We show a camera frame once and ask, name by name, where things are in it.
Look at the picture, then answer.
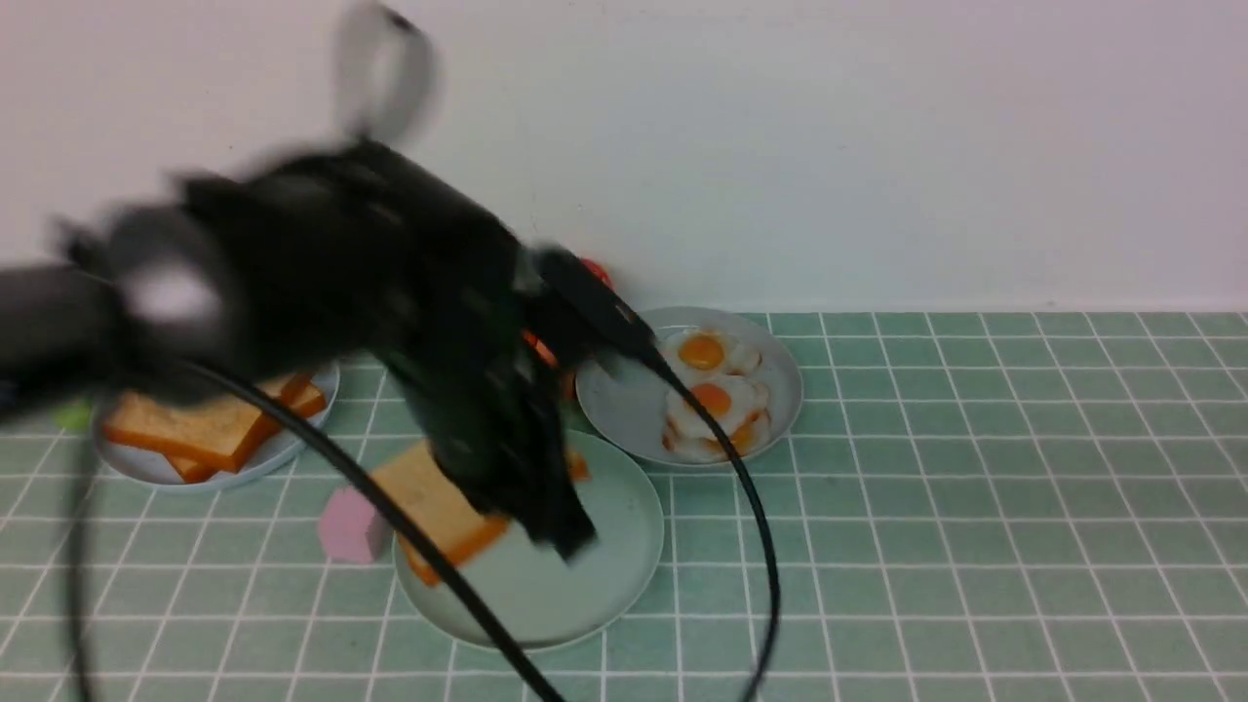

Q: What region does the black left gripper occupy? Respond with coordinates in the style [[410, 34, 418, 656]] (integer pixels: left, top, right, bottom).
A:
[[374, 244, 665, 563]]

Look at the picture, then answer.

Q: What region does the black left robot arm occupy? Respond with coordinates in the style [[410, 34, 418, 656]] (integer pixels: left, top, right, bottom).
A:
[[2, 139, 663, 560]]

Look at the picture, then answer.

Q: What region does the light green center plate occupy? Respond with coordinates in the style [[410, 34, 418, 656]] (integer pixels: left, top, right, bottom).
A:
[[456, 431, 665, 650]]

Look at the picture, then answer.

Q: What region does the grey egg plate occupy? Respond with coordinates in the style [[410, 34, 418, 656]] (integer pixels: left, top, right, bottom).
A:
[[577, 306, 805, 470]]

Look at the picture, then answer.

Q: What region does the orange fruit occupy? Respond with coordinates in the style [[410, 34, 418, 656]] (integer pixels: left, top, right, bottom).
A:
[[525, 331, 577, 403]]

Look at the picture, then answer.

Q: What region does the pink cube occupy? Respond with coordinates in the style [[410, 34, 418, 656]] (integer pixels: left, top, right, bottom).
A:
[[317, 486, 391, 565]]

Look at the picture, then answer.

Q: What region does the red apple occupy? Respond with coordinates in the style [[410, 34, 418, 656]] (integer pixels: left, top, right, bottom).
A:
[[580, 257, 614, 289]]

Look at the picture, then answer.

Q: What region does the light blue bread plate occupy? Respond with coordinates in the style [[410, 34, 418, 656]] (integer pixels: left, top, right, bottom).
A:
[[89, 391, 305, 493]]

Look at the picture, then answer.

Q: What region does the green checkered tablecloth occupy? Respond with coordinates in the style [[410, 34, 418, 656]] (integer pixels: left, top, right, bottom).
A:
[[0, 312, 1248, 702]]

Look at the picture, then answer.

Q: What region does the green cube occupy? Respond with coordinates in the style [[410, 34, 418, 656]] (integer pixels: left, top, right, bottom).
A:
[[54, 400, 94, 435]]

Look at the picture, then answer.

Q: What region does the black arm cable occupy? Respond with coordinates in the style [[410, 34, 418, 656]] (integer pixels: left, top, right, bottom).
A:
[[57, 351, 782, 702]]

